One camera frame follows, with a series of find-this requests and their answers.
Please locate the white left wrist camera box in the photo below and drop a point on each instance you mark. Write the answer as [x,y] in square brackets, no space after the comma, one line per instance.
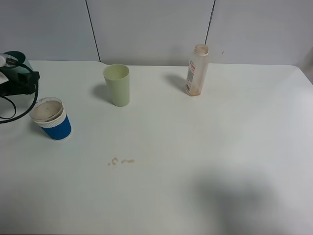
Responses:
[3,78]

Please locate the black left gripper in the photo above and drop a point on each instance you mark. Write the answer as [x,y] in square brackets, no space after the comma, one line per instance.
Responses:
[20,81]

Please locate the clear plastic drink bottle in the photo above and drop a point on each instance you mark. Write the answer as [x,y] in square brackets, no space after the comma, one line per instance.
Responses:
[197,69]

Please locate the pale yellow-green plastic cup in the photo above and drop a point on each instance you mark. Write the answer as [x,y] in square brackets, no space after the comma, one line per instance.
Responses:
[117,77]

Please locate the teal green plastic cup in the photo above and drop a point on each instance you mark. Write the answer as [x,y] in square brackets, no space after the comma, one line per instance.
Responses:
[20,62]

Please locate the blue paper cup with lid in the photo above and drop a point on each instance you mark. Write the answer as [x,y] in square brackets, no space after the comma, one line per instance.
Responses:
[50,115]

